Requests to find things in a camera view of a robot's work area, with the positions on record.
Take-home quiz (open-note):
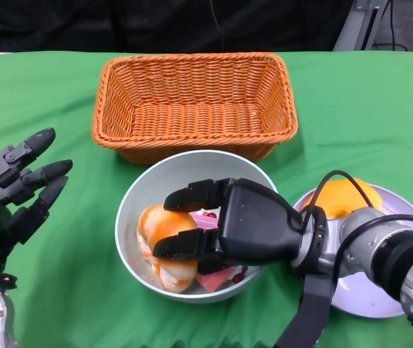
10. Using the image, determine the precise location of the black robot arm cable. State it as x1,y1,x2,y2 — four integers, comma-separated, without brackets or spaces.
331,214,413,302
300,170,376,236

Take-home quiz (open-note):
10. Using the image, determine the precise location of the light pink striped cake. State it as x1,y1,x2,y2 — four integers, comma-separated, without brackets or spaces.
195,267,235,293

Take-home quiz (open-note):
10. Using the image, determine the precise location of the grey metal stand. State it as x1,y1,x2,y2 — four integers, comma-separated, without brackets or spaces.
333,0,381,51

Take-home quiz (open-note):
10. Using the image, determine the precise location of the black floor cable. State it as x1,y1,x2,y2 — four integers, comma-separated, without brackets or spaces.
372,0,410,51

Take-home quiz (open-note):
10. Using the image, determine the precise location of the green tablecloth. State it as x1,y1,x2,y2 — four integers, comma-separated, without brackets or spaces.
0,51,413,348

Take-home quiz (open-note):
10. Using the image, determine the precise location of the orange white striped bun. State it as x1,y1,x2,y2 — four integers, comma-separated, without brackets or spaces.
136,204,199,294

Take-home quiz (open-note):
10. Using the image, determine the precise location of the orange ring bread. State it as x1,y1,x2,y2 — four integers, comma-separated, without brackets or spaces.
302,177,383,220

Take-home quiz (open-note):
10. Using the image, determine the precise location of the small cake with red berries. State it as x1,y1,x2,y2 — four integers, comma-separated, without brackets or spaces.
231,266,249,284

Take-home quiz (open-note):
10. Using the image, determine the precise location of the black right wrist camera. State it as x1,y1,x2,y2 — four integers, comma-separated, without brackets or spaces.
275,271,334,348

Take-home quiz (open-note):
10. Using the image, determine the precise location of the magenta cake block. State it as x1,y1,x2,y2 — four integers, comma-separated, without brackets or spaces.
188,209,222,230

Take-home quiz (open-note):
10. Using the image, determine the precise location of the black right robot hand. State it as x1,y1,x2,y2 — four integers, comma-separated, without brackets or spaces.
151,177,304,276

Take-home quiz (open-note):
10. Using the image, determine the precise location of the black backdrop curtain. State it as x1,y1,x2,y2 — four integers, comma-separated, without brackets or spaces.
0,0,356,55

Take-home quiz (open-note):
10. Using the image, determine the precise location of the orange wicker basket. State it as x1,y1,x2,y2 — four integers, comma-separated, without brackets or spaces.
91,52,299,166

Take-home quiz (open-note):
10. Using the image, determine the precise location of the lavender round plate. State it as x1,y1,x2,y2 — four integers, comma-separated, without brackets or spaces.
292,183,413,320

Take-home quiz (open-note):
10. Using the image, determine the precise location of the grey-green bowl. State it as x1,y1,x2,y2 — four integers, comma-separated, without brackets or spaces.
114,149,280,305

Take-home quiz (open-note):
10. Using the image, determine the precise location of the thin black hanging cable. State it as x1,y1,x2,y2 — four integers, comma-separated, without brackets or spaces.
209,0,228,54

